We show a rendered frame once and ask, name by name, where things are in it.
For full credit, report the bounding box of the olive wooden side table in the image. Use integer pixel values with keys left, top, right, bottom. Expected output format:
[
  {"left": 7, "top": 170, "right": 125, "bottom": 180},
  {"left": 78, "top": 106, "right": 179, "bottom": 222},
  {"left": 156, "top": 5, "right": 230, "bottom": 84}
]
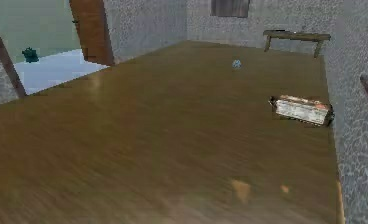
[{"left": 262, "top": 29, "right": 332, "bottom": 59}]

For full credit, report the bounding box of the dark framed wall picture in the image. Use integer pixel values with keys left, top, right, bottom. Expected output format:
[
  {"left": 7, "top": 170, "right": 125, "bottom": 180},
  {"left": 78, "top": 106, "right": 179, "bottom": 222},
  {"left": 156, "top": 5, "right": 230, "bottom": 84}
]
[{"left": 210, "top": 0, "right": 251, "bottom": 19}]

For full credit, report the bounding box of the dark green house plant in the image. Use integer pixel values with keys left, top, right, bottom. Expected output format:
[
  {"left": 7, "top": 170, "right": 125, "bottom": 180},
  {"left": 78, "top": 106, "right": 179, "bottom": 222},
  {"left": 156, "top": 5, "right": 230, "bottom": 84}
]
[{"left": 21, "top": 46, "right": 40, "bottom": 64}]

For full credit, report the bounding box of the white box with dark rim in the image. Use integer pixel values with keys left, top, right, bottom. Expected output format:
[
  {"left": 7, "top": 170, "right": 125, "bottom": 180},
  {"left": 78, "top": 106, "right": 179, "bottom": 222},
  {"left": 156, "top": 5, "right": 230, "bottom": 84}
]
[{"left": 268, "top": 94, "right": 335, "bottom": 128}]

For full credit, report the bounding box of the brown wooden room door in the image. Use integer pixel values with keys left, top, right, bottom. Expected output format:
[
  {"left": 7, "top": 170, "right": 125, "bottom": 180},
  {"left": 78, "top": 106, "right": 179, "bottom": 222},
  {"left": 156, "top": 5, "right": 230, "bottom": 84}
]
[{"left": 68, "top": 0, "right": 116, "bottom": 67}]

